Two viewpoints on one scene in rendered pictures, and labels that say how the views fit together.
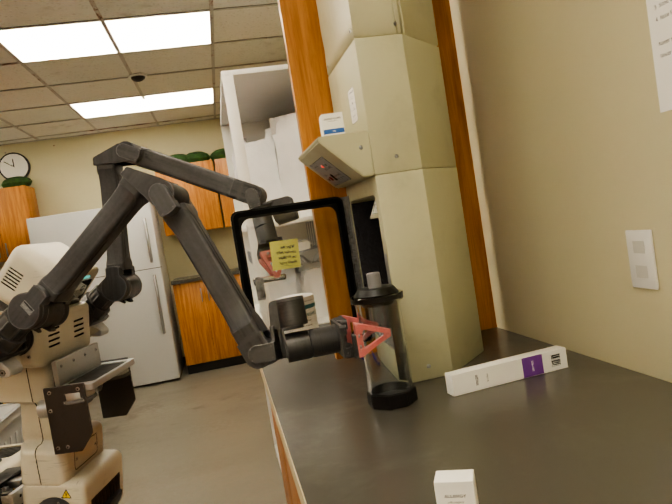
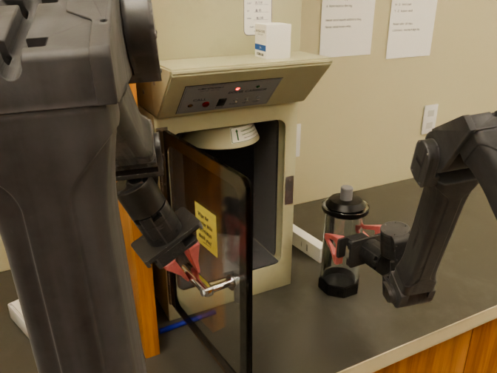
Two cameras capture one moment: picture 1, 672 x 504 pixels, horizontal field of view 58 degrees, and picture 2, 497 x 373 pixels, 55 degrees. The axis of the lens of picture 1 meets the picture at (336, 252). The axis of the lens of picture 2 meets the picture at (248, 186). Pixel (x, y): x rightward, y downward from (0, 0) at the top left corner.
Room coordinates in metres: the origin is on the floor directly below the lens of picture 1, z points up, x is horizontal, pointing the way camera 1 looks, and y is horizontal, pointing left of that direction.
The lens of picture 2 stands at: (1.73, 0.83, 1.63)
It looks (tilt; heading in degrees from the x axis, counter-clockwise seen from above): 23 degrees down; 253
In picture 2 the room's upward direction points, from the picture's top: straight up
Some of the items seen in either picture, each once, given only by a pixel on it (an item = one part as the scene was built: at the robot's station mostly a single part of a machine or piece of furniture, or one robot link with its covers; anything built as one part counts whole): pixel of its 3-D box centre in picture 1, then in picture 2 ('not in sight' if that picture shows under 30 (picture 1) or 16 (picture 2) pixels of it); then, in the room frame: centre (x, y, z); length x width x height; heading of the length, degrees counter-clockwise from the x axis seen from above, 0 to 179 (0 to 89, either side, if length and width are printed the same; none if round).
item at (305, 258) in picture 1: (298, 278); (203, 257); (1.60, 0.11, 1.19); 0.30 x 0.01 x 0.40; 105
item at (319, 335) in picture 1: (328, 340); (374, 254); (1.20, 0.04, 1.09); 0.10 x 0.07 x 0.07; 10
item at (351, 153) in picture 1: (332, 165); (243, 86); (1.48, -0.03, 1.46); 0.32 x 0.12 x 0.10; 11
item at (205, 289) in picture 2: not in sight; (206, 277); (1.60, 0.19, 1.20); 0.10 x 0.05 x 0.03; 105
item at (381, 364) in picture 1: (384, 345); (342, 244); (1.22, -0.07, 1.06); 0.11 x 0.11 x 0.21
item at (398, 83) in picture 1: (412, 208); (208, 132); (1.51, -0.21, 1.33); 0.32 x 0.25 x 0.77; 11
